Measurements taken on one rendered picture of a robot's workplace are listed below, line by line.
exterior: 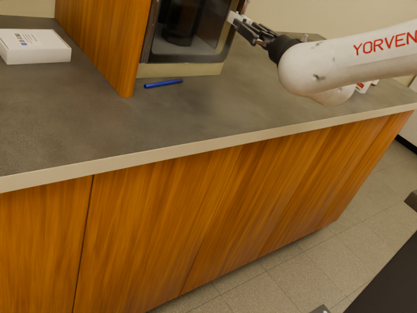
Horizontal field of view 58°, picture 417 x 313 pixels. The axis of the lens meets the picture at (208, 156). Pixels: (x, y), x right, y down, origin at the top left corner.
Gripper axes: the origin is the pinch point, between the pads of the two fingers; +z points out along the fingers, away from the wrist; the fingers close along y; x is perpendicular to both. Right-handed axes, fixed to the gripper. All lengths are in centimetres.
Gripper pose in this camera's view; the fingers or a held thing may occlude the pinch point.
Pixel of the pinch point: (239, 20)
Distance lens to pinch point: 114.1
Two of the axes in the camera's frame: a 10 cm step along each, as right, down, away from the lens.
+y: -7.7, 1.6, -6.2
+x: -2.9, 7.8, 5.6
